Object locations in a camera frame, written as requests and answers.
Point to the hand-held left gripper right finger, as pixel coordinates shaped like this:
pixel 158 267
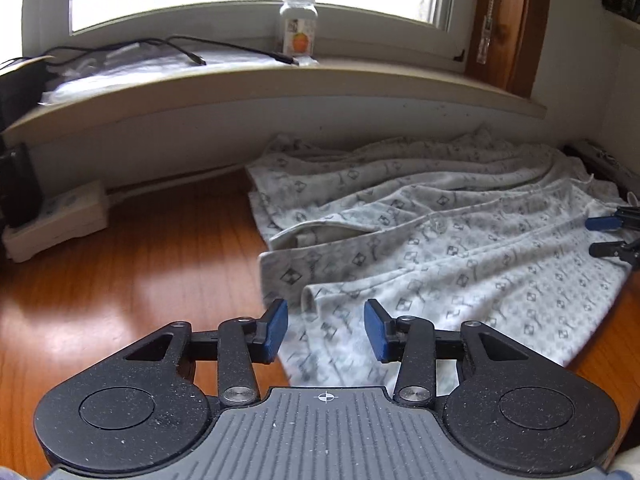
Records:
pixel 376 330

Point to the white power strip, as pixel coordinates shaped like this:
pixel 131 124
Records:
pixel 55 220

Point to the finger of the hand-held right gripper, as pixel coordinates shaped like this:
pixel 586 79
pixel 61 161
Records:
pixel 602 223
pixel 627 252

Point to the beige window sill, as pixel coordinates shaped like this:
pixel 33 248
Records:
pixel 300 90

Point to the black box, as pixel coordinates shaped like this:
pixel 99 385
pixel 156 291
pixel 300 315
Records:
pixel 20 95

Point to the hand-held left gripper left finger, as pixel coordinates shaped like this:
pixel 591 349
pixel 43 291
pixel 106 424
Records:
pixel 276 330

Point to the grey printed garment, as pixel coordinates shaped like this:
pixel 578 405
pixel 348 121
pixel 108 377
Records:
pixel 615 165

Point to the wooden window trim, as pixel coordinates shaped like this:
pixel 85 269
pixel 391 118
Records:
pixel 520 20

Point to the clear jar with orange label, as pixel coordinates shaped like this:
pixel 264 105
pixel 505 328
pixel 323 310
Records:
pixel 298 35

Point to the white diamond-patterned pajama garment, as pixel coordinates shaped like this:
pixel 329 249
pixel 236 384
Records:
pixel 450 240

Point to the clear plastic bag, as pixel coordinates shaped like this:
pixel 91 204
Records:
pixel 125 72

